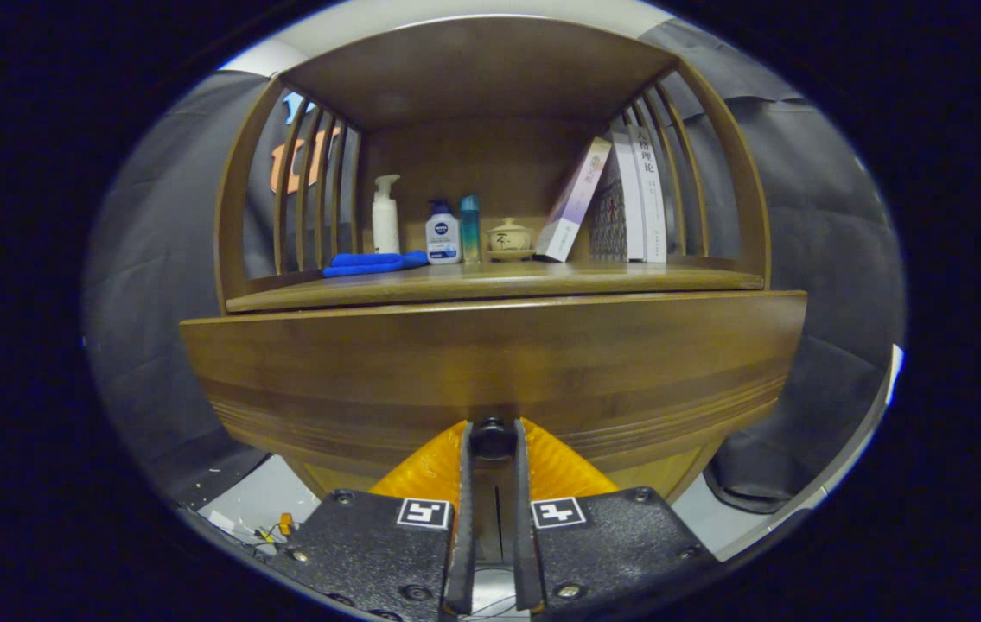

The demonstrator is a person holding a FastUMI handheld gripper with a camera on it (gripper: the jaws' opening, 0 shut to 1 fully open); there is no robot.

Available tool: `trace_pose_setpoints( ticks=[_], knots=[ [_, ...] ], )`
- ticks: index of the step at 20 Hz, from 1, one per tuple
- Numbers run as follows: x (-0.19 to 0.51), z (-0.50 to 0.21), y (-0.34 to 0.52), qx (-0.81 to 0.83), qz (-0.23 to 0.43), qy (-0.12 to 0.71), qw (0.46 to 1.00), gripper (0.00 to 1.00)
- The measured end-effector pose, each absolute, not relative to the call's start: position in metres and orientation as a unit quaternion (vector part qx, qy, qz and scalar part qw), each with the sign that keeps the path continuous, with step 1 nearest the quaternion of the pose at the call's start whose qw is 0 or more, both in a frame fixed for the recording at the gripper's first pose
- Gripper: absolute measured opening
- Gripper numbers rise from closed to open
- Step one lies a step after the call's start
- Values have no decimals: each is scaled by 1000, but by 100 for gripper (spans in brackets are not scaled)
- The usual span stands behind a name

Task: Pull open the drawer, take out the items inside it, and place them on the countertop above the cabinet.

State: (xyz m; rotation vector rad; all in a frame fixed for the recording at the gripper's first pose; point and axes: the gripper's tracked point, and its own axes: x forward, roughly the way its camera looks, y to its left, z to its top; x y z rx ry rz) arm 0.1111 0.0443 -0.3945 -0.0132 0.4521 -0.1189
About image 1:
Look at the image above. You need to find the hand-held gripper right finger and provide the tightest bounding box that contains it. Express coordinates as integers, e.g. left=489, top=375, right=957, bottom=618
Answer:
left=512, top=418, right=720, bottom=616

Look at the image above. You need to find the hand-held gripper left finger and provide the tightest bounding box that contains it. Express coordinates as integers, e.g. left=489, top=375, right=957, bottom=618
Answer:
left=270, top=419, right=478, bottom=621

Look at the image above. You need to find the curved wooden drawer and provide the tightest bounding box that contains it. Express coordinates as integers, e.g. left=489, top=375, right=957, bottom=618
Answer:
left=179, top=290, right=808, bottom=489

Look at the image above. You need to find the wooden cabinet door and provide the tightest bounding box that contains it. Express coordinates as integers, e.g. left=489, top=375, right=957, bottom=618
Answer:
left=291, top=449, right=498, bottom=562
left=497, top=441, right=720, bottom=562

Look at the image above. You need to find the wooden countertop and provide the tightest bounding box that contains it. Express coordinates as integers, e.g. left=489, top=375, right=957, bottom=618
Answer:
left=226, top=259, right=766, bottom=314

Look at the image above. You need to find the wooden cabinet with slatted shelf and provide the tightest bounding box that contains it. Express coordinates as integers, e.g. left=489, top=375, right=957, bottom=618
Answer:
left=213, top=16, right=772, bottom=567

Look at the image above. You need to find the blue folded cloth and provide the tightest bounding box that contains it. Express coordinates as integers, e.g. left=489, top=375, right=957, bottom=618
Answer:
left=322, top=251, right=430, bottom=278

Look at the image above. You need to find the white lotion bottle blue cap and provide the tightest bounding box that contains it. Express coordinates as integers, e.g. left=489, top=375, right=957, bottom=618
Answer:
left=425, top=200, right=462, bottom=265

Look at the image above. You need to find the beige lidded teacup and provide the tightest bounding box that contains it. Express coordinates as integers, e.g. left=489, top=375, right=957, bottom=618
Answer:
left=487, top=218, right=536, bottom=263

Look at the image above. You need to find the teal slim bottle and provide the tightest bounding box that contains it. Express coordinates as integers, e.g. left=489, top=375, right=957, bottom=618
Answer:
left=459, top=194, right=482, bottom=263

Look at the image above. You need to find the white pump bottle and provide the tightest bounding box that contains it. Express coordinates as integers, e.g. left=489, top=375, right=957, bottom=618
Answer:
left=372, top=175, right=402, bottom=255

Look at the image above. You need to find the dark patterned book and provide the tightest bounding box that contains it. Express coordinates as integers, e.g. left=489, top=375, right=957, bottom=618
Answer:
left=588, top=155, right=629, bottom=262

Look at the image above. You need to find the purple white book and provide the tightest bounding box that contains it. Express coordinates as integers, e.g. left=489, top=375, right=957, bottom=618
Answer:
left=535, top=136, right=613, bottom=263

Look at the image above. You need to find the plain white book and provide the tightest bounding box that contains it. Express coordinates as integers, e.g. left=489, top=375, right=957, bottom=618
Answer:
left=611, top=130, right=647, bottom=263

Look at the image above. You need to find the white book black lettering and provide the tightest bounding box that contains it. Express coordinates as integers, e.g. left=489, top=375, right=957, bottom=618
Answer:
left=628, top=125, right=669, bottom=263

